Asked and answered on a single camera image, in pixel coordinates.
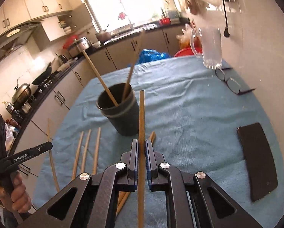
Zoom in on silver rice cooker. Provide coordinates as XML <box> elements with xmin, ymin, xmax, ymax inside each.
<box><xmin>68</xmin><ymin>37</ymin><xmax>93</xmax><ymax>57</ymax></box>

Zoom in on person's left hand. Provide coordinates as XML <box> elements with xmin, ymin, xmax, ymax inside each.
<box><xmin>0</xmin><ymin>170</ymin><xmax>32</xmax><ymax>211</ymax></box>

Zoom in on black countertop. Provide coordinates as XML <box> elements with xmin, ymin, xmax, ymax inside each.
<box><xmin>4</xmin><ymin>20</ymin><xmax>188</xmax><ymax>152</ymax></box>

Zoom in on steel kettle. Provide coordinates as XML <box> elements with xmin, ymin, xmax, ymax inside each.
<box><xmin>12</xmin><ymin>78</ymin><xmax>33</xmax><ymax>110</ymax></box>

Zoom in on brown cooking pot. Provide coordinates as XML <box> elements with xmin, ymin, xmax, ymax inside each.
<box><xmin>95</xmin><ymin>30</ymin><xmax>112</xmax><ymax>43</ymax></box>

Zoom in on blue plastic bag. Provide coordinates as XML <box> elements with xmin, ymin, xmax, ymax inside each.
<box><xmin>138</xmin><ymin>49</ymin><xmax>171</xmax><ymax>64</ymax></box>

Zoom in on red round lid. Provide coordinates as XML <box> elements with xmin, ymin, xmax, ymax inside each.
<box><xmin>62</xmin><ymin>38</ymin><xmax>76</xmax><ymax>51</ymax></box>

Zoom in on red plastic basin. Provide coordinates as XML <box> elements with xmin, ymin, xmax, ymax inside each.
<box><xmin>173</xmin><ymin>47</ymin><xmax>203</xmax><ymax>58</ymax></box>

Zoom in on orange plastic bag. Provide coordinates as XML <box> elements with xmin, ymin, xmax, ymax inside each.
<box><xmin>176</xmin><ymin>24</ymin><xmax>197</xmax><ymax>48</ymax></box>

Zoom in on kitchen window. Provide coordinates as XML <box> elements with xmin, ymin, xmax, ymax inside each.
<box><xmin>74</xmin><ymin>0</ymin><xmax>180</xmax><ymax>33</ymax></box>

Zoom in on clear glass mug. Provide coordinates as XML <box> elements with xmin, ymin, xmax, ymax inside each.
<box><xmin>190</xmin><ymin>27</ymin><xmax>222</xmax><ymax>70</ymax></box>

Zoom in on black power cable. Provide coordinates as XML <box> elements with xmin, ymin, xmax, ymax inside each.
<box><xmin>214</xmin><ymin>0</ymin><xmax>231</xmax><ymax>38</ymax></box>

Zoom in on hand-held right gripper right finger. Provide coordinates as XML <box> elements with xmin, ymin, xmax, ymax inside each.
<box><xmin>145</xmin><ymin>139</ymin><xmax>263</xmax><ymax>228</ymax></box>

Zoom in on black cup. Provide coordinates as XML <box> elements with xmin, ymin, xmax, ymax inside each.
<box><xmin>96</xmin><ymin>83</ymin><xmax>140</xmax><ymax>136</ymax></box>

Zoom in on range hood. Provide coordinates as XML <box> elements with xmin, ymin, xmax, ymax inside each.
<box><xmin>0</xmin><ymin>22</ymin><xmax>42</xmax><ymax>53</ymax></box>

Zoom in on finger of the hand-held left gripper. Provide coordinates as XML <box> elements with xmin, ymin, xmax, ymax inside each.
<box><xmin>19</xmin><ymin>142</ymin><xmax>53</xmax><ymax>162</ymax></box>

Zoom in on beige wall cabinets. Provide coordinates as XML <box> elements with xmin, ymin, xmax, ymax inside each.
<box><xmin>0</xmin><ymin>0</ymin><xmax>72</xmax><ymax>33</ymax></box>

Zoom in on black phone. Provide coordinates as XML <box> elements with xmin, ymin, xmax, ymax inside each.
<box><xmin>237</xmin><ymin>123</ymin><xmax>278</xmax><ymax>203</ymax></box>

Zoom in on open wall cabinet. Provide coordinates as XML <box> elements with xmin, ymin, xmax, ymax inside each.
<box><xmin>40</xmin><ymin>14</ymin><xmax>74</xmax><ymax>42</ymax></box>

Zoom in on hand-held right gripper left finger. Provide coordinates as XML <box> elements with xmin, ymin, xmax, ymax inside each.
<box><xmin>18</xmin><ymin>139</ymin><xmax>140</xmax><ymax>228</ymax></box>

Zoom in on black wok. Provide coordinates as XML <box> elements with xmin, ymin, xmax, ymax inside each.
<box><xmin>32</xmin><ymin>62</ymin><xmax>53</xmax><ymax>86</ymax></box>

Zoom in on beige base cabinets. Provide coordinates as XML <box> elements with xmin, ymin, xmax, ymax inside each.
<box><xmin>14</xmin><ymin>26</ymin><xmax>188</xmax><ymax>195</ymax></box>

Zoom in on blue table cloth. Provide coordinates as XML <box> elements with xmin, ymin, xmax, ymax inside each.
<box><xmin>33</xmin><ymin>56</ymin><xmax>284</xmax><ymax>228</ymax></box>

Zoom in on black eyeglasses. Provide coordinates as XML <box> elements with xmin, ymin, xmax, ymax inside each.
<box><xmin>214</xmin><ymin>66</ymin><xmax>256</xmax><ymax>95</ymax></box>

